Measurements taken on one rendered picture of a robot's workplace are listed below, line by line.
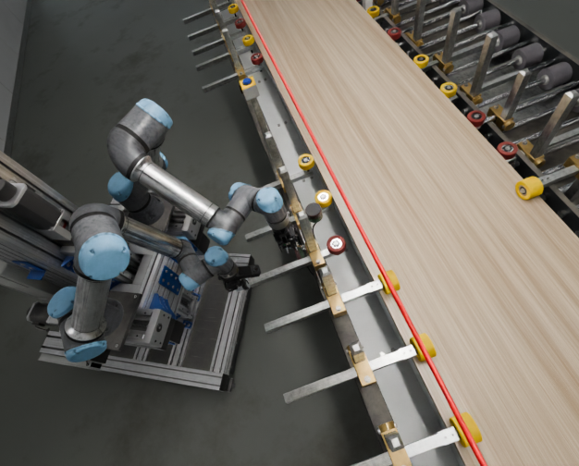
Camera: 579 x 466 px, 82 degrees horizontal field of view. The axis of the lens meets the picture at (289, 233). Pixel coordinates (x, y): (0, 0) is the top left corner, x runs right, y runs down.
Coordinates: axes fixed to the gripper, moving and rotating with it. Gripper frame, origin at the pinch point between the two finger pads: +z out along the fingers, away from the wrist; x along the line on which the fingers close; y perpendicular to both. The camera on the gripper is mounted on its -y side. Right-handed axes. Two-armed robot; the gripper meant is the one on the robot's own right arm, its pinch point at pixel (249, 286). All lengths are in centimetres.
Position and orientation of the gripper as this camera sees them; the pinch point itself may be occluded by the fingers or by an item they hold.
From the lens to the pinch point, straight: 152.2
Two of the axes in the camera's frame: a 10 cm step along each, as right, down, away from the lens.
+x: 3.0, 8.0, -5.2
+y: -9.3, 3.6, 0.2
